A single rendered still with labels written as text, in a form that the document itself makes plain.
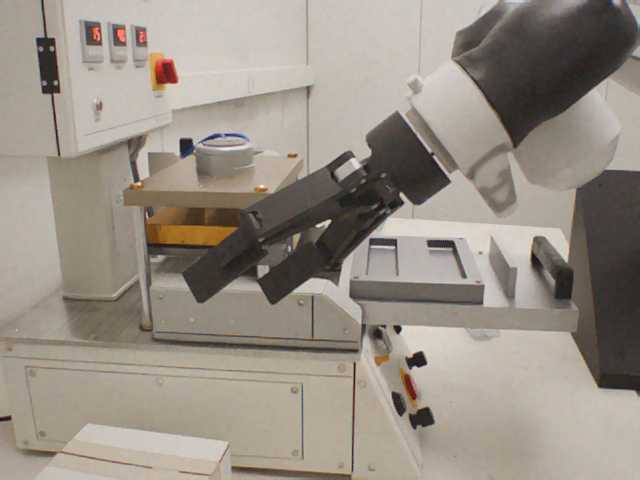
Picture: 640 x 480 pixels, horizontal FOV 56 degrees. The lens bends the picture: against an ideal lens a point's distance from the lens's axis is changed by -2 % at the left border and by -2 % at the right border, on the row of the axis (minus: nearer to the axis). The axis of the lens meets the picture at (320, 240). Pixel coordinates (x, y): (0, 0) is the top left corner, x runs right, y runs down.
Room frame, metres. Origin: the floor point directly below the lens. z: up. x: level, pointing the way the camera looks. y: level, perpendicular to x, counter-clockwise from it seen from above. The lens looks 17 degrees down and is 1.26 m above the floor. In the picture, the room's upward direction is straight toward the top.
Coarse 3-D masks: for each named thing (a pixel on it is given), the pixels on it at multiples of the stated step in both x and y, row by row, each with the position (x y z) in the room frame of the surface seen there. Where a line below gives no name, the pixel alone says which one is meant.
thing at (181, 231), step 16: (176, 208) 0.82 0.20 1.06; (192, 208) 0.82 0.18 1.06; (208, 208) 0.82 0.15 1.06; (160, 224) 0.73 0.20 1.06; (176, 224) 0.73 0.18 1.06; (192, 224) 0.73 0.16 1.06; (208, 224) 0.73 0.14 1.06; (224, 224) 0.73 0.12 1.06; (240, 224) 0.73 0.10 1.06; (160, 240) 0.73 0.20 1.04; (176, 240) 0.73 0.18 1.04; (192, 240) 0.73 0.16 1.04; (208, 240) 0.73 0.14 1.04
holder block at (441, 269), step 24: (384, 240) 0.89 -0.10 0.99; (408, 240) 0.88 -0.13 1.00; (432, 240) 0.88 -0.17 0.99; (456, 240) 0.88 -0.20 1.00; (360, 264) 0.77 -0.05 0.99; (384, 264) 0.81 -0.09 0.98; (408, 264) 0.77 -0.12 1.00; (432, 264) 0.81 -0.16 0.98; (456, 264) 0.81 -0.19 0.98; (360, 288) 0.71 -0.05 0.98; (384, 288) 0.71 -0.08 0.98; (408, 288) 0.70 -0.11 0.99; (432, 288) 0.70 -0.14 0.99; (456, 288) 0.70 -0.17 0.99; (480, 288) 0.69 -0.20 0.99
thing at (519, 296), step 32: (352, 256) 0.88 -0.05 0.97; (480, 256) 0.87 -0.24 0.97; (512, 256) 0.87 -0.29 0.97; (512, 288) 0.71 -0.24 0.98; (544, 288) 0.74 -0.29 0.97; (384, 320) 0.70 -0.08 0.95; (416, 320) 0.69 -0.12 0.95; (448, 320) 0.69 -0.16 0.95; (480, 320) 0.68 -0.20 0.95; (512, 320) 0.68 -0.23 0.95; (544, 320) 0.67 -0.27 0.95; (576, 320) 0.67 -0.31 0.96
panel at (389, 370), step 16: (368, 336) 0.71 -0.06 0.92; (400, 336) 0.93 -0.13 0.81; (368, 352) 0.67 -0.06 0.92; (400, 352) 0.87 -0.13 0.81; (384, 368) 0.71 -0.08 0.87; (400, 368) 0.81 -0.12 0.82; (384, 384) 0.67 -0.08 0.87; (400, 384) 0.76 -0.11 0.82; (416, 400) 0.81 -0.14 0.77; (400, 416) 0.67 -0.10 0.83; (416, 432) 0.72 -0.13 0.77; (416, 448) 0.68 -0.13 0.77
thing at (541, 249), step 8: (536, 240) 0.83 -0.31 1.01; (544, 240) 0.83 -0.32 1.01; (536, 248) 0.82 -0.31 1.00; (544, 248) 0.79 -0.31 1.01; (552, 248) 0.79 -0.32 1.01; (536, 256) 0.82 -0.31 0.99; (544, 256) 0.78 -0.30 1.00; (552, 256) 0.76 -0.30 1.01; (560, 256) 0.75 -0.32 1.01; (544, 264) 0.77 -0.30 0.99; (552, 264) 0.74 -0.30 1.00; (560, 264) 0.72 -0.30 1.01; (568, 264) 0.72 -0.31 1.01; (552, 272) 0.73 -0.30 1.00; (560, 272) 0.71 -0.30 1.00; (568, 272) 0.71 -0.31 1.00; (560, 280) 0.71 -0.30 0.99; (568, 280) 0.71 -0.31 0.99; (560, 288) 0.71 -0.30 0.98; (568, 288) 0.71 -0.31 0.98; (560, 296) 0.71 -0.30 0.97; (568, 296) 0.71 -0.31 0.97
